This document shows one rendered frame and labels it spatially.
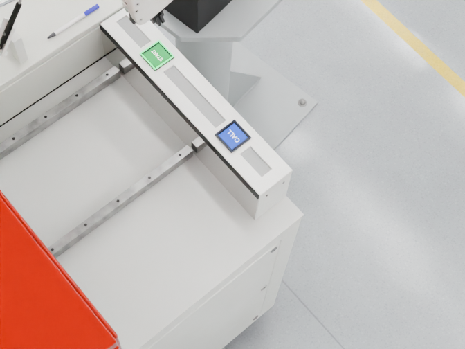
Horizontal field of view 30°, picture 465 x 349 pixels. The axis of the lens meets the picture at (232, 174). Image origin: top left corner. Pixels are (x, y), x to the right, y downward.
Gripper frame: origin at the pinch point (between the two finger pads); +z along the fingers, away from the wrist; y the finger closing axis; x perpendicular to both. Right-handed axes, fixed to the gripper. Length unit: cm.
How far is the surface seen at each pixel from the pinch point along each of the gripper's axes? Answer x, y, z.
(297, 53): 18, 49, 124
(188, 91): -11.1, -3.7, 15.4
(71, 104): 8.0, -24.8, 22.0
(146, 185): -19.0, -24.2, 22.0
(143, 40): 5.4, -3.3, 15.5
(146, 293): -38, -39, 22
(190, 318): -46, -36, 32
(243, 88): 17, 24, 112
